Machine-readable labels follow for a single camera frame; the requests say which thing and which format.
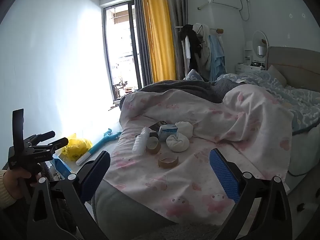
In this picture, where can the clothes rack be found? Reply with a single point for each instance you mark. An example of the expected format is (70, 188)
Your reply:
(215, 29)

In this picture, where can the cardboard tape core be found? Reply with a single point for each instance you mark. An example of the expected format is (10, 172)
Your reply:
(162, 165)
(158, 149)

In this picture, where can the dark grey fleece blanket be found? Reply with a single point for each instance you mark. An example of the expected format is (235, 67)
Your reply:
(187, 86)

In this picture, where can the white sock ball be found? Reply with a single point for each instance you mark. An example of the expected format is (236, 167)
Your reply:
(177, 143)
(185, 129)

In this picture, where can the blue patterned blanket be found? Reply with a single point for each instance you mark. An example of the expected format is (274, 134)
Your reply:
(300, 100)

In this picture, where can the white dresser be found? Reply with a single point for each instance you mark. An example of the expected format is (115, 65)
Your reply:
(246, 67)

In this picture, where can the teal and white grabber tool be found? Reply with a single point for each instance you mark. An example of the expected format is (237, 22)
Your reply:
(100, 143)

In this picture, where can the white air conditioner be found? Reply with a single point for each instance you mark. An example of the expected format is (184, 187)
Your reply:
(225, 2)

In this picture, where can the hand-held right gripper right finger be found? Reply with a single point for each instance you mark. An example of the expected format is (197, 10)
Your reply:
(223, 177)

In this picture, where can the black hanging garment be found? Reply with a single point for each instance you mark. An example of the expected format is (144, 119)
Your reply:
(191, 40)

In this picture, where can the beige pillow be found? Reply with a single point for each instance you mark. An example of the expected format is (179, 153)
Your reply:
(276, 76)

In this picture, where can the person's left hand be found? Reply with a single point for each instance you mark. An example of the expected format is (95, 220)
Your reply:
(17, 182)

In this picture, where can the glass balcony door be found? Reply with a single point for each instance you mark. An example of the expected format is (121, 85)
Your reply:
(120, 42)

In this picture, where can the yellow curtain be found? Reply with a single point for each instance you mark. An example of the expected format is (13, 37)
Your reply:
(157, 42)

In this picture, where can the pink printed blanket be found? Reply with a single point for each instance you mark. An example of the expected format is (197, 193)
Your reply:
(200, 175)

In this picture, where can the light blue hanging garment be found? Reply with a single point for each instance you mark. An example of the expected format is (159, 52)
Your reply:
(217, 55)

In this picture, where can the blue pet food bag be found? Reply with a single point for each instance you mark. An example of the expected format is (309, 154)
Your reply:
(61, 166)

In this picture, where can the blue white tissue pack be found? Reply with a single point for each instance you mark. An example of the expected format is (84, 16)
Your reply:
(166, 132)

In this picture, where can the light blue fluffy cloth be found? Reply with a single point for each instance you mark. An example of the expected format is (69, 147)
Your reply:
(195, 75)

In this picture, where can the round white mirror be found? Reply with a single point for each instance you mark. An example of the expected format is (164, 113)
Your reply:
(257, 38)

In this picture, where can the yellow plastic bag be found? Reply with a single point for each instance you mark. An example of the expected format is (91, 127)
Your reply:
(75, 147)

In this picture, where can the dark grey curtain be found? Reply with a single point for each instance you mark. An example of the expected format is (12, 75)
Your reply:
(140, 42)

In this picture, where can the small table lamp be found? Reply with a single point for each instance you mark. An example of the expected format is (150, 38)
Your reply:
(261, 50)

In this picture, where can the grey fluffy rug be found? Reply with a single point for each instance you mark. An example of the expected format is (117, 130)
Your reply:
(175, 231)

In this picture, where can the beige upholstered headboard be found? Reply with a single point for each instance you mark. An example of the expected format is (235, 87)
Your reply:
(295, 62)

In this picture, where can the person's left forearm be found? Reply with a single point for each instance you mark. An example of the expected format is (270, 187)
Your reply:
(4, 191)

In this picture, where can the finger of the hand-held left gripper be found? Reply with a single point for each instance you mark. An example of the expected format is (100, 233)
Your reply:
(46, 135)
(58, 143)

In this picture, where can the light grey curtain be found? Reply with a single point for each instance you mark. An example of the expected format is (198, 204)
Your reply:
(178, 12)

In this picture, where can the black printed box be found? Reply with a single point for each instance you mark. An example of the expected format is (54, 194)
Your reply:
(156, 125)

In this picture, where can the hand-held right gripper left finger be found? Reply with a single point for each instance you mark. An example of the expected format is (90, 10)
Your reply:
(93, 177)

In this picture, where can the bubble wrap roll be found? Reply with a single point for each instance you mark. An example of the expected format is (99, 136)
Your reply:
(140, 142)

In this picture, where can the beige hanging garment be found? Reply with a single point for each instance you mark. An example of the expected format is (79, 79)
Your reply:
(203, 50)

